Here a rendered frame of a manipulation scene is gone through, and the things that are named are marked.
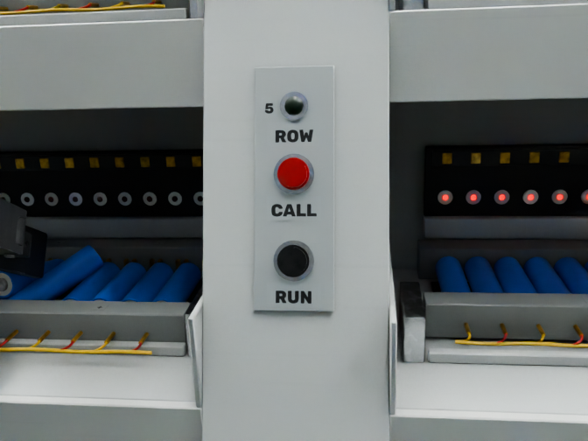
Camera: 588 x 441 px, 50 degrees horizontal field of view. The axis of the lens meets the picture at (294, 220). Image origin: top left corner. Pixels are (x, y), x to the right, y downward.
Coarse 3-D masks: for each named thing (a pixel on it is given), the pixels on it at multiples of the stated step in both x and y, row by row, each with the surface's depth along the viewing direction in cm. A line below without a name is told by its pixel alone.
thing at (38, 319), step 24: (0, 312) 38; (24, 312) 38; (48, 312) 38; (72, 312) 38; (96, 312) 37; (120, 312) 37; (144, 312) 37; (168, 312) 37; (0, 336) 39; (24, 336) 38; (48, 336) 38; (72, 336) 38; (96, 336) 38; (120, 336) 38; (144, 336) 37; (168, 336) 37
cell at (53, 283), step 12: (84, 252) 44; (96, 252) 44; (60, 264) 43; (72, 264) 43; (84, 264) 43; (96, 264) 44; (48, 276) 42; (60, 276) 43; (72, 276) 43; (84, 276) 44; (24, 288) 42; (36, 288) 42; (48, 288) 42; (60, 288) 43
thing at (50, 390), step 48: (192, 336) 31; (0, 384) 35; (48, 384) 35; (96, 384) 34; (144, 384) 34; (192, 384) 34; (0, 432) 34; (48, 432) 33; (96, 432) 33; (144, 432) 33; (192, 432) 32
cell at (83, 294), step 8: (104, 264) 46; (112, 264) 46; (96, 272) 45; (104, 272) 45; (112, 272) 46; (88, 280) 43; (96, 280) 44; (104, 280) 44; (80, 288) 42; (88, 288) 42; (96, 288) 43; (72, 296) 41; (80, 296) 41; (88, 296) 42
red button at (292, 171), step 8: (288, 160) 31; (296, 160) 31; (280, 168) 31; (288, 168) 31; (296, 168) 31; (304, 168) 31; (280, 176) 31; (288, 176) 31; (296, 176) 31; (304, 176) 31; (288, 184) 31; (296, 184) 31; (304, 184) 31
